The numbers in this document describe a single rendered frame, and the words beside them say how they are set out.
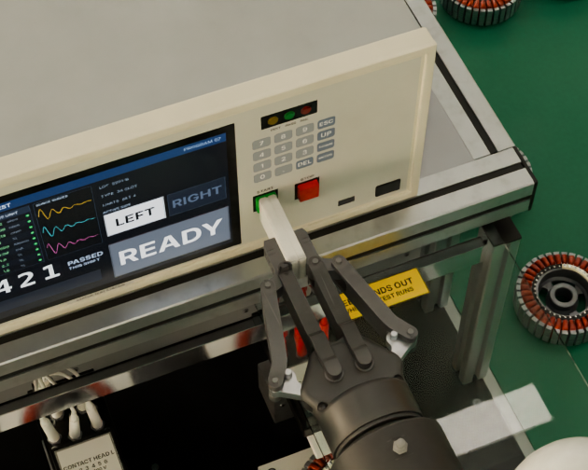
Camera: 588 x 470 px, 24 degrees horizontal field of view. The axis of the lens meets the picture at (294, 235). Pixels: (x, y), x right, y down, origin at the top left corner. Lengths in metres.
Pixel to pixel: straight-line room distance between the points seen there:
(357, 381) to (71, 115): 0.30
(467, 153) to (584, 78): 0.59
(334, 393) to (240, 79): 0.25
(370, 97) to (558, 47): 0.80
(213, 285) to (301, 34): 0.24
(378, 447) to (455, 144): 0.39
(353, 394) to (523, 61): 0.91
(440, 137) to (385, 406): 0.35
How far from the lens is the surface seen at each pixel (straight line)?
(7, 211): 1.05
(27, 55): 1.09
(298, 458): 1.47
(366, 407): 1.01
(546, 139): 1.77
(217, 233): 1.16
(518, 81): 1.82
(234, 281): 1.19
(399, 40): 1.08
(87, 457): 1.34
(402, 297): 1.24
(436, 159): 1.27
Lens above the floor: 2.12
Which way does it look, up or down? 56 degrees down
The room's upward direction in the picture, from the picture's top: straight up
